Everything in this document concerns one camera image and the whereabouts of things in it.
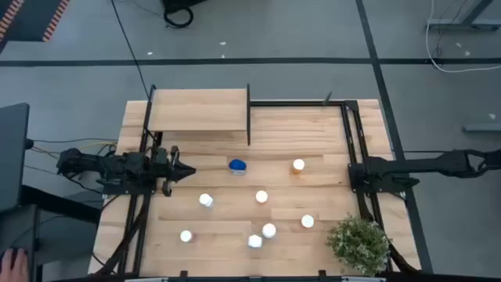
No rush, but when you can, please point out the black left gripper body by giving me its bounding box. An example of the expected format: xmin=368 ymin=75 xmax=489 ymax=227
xmin=150 ymin=145 xmax=180 ymax=197

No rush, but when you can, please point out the blue-capped medicine jar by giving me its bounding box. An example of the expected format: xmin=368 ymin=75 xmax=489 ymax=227
xmin=228 ymin=158 xmax=247 ymax=176

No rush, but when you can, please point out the wooden shelf board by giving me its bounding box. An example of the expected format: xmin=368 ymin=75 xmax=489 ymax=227
xmin=148 ymin=88 xmax=248 ymax=132

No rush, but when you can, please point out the black operator desk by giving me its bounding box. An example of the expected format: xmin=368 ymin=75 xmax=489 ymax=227
xmin=0 ymin=184 xmax=103 ymax=282

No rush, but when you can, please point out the dark grey monitor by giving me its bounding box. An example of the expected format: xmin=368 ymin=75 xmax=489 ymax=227
xmin=0 ymin=103 xmax=34 ymax=212

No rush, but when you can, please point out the person's hand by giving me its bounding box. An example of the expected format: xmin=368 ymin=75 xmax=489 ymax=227
xmin=0 ymin=248 xmax=30 ymax=282

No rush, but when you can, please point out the small green potted plant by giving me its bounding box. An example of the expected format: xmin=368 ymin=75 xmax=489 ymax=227
xmin=325 ymin=214 xmax=392 ymax=277

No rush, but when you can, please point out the black orange-striped floor mat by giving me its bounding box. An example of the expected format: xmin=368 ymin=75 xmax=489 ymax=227
xmin=0 ymin=0 xmax=71 ymax=43

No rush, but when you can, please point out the grey metal floor bar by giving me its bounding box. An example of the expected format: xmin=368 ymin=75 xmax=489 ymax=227
xmin=463 ymin=123 xmax=501 ymax=133

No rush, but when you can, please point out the grey desk leg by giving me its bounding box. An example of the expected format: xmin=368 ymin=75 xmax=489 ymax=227
xmin=426 ymin=0 xmax=501 ymax=31

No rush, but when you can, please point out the wooden shelf with black frame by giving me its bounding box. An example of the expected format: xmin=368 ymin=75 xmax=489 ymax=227
xmin=140 ymin=82 xmax=252 ymax=157

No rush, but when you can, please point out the black cable bundle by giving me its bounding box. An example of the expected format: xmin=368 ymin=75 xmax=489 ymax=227
xmin=92 ymin=193 xmax=152 ymax=275

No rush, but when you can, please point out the black aluminium table frame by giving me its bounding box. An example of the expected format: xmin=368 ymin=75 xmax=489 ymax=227
xmin=89 ymin=92 xmax=435 ymax=282

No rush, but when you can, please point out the thin black floor cable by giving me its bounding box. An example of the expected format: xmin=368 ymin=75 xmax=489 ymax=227
xmin=110 ymin=0 xmax=151 ymax=99

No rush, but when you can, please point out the coiled black cable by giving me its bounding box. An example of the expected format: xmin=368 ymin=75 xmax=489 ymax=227
xmin=161 ymin=0 xmax=208 ymax=30

